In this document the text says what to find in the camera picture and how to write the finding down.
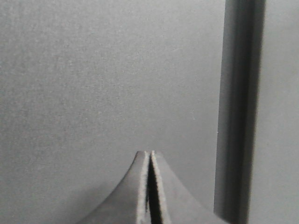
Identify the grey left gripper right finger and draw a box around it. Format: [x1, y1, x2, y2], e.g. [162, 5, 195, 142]
[149, 151, 225, 224]

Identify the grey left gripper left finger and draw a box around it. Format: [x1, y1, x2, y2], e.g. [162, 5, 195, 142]
[79, 151, 150, 224]

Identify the dark grey fridge door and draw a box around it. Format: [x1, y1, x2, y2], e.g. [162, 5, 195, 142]
[0, 0, 225, 224]
[213, 0, 299, 224]

